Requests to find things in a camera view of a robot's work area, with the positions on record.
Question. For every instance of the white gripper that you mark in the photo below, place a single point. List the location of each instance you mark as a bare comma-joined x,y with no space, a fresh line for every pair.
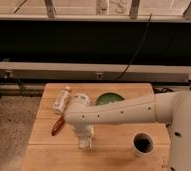
84,132

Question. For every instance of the white sponge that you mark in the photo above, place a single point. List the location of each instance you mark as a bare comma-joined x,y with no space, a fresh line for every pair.
84,144

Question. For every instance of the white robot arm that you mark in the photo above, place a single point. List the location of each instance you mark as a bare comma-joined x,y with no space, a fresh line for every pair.
172,108

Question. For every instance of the green ceramic bowl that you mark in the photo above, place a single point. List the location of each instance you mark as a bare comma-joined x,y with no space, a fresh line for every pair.
107,98

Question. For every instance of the white tube bottle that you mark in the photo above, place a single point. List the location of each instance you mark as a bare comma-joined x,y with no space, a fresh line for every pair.
61,100

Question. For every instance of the white cup with dark inside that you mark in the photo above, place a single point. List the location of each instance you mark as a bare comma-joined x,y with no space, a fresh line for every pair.
143,144

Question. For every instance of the metal rail frame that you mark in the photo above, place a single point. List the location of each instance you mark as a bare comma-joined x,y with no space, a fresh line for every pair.
98,72

